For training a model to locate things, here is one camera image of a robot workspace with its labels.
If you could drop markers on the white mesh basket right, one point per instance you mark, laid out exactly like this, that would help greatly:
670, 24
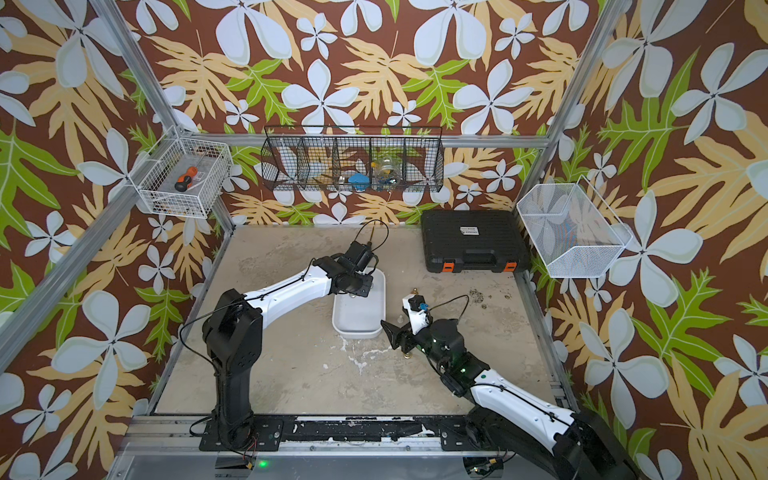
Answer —
573, 229

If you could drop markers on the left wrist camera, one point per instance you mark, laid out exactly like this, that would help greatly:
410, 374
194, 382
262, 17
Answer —
359, 255

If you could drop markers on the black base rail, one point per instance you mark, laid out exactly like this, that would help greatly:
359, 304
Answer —
272, 433

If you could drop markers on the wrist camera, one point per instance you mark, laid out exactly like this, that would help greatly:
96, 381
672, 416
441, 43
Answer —
417, 310
359, 255

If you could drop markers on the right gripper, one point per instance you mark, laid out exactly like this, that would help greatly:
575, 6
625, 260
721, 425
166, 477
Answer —
399, 336

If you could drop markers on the blue object in basket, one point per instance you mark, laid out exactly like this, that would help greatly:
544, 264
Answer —
359, 182

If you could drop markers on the red black screwdriver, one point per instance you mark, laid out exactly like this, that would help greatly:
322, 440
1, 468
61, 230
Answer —
184, 182

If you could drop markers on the clear bottle in basket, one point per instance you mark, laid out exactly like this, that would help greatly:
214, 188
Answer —
387, 168

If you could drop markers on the white wire basket left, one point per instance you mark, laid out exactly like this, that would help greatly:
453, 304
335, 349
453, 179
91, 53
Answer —
168, 159

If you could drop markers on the black wire basket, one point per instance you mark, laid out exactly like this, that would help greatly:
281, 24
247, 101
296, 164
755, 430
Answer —
325, 159

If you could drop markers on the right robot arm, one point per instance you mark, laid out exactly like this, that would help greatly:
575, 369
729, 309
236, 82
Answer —
565, 443

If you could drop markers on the white plastic storage box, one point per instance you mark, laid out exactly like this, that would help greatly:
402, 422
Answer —
359, 318

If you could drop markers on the black tool case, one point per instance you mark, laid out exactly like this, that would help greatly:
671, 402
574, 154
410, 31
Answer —
487, 240

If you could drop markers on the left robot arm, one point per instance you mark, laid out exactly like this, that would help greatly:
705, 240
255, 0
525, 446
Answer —
233, 335

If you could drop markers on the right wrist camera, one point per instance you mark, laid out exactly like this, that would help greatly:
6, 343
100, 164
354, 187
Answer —
417, 310

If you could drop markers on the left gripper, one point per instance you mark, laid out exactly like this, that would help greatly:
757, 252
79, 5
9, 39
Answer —
367, 286

